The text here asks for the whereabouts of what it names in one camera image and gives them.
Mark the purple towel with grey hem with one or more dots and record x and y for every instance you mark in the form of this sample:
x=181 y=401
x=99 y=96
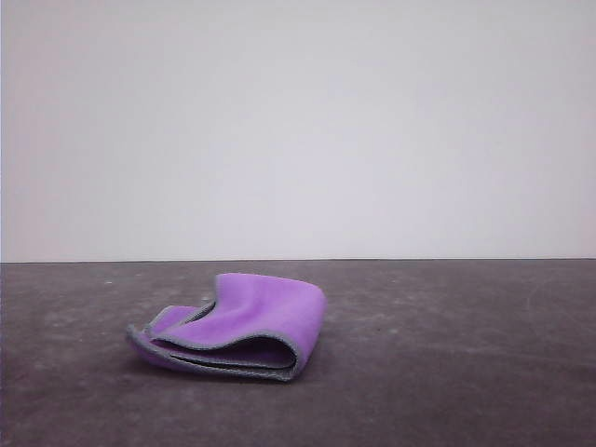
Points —
x=261 y=316

